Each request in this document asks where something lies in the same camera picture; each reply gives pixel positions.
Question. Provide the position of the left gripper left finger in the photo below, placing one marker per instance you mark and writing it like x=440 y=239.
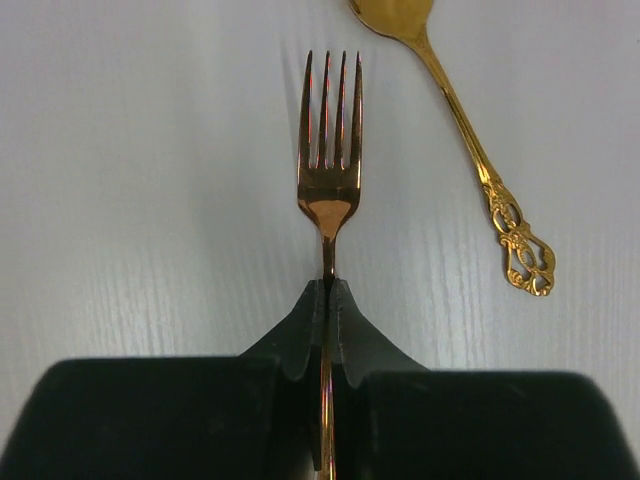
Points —
x=250 y=416

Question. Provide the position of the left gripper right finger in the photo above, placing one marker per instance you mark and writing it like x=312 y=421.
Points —
x=396 y=419

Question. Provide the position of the gold fork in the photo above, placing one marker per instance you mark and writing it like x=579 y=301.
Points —
x=329 y=194

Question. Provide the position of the gold spoon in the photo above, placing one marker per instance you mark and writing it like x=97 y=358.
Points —
x=529 y=262

